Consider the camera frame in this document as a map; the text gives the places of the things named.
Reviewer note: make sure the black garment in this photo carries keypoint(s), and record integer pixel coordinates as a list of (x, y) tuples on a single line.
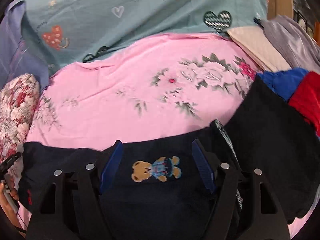
[(270, 135)]

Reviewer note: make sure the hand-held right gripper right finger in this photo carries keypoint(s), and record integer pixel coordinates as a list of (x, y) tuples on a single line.
[(203, 170)]

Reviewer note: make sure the red garment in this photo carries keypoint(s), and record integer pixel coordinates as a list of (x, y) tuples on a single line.
[(307, 97)]

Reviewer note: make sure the person's left hand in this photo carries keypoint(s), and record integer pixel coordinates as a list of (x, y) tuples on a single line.
[(5, 202)]

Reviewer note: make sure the red white floral pillow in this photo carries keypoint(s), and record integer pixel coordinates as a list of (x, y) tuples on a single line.
[(17, 110)]

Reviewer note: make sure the pink floral bed sheet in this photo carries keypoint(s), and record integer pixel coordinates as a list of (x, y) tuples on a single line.
[(112, 92)]

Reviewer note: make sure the dark navy bear patch pants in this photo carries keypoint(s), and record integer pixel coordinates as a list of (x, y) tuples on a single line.
[(150, 150)]

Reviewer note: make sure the beige folded cloth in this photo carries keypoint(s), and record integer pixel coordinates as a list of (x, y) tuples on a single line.
[(252, 42)]

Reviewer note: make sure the grey satin cloth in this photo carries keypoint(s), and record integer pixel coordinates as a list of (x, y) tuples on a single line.
[(292, 42)]

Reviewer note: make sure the blue garment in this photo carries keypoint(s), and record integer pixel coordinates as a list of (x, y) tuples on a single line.
[(282, 82)]

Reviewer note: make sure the teal heart print blanket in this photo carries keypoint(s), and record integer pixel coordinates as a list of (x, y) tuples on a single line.
[(125, 5)]

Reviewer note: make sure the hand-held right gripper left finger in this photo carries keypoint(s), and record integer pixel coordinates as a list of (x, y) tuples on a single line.
[(111, 167)]

